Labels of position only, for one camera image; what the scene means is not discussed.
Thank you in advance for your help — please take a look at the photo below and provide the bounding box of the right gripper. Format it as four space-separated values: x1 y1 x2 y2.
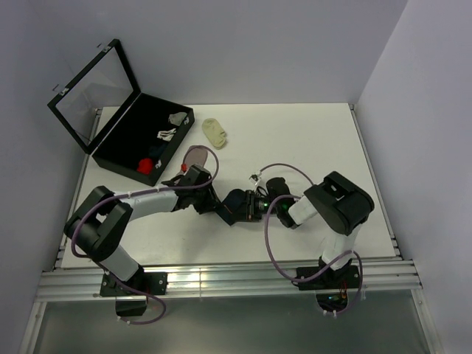
229 189 281 221

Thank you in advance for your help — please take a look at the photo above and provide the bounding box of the beige red reindeer sock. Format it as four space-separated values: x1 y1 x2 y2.
136 158 154 176

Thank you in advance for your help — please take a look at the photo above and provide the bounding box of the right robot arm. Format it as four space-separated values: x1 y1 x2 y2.
218 171 375 288

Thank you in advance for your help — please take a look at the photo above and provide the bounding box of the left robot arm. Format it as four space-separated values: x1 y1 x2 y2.
63 164 220 294

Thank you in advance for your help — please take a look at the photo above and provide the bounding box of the taupe sock red striped cuff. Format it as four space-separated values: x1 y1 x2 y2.
178 145 208 176

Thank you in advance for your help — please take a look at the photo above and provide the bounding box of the dark blue sock in box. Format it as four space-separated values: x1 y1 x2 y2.
148 144 167 159

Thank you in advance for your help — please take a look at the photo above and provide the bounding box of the white patterned sock in box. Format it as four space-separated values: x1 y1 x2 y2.
157 128 177 142

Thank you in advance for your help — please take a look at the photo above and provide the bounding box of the black display box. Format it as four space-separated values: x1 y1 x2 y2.
47 39 195 186

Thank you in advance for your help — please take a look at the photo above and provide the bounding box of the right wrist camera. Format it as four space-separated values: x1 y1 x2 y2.
249 171 262 187

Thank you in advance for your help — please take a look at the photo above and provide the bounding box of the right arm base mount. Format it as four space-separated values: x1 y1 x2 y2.
293 264 364 315

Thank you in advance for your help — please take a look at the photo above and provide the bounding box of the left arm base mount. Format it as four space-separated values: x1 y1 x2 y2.
100 272 167 325

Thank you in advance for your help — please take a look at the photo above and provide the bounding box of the aluminium front rail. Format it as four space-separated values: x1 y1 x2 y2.
35 259 422 302

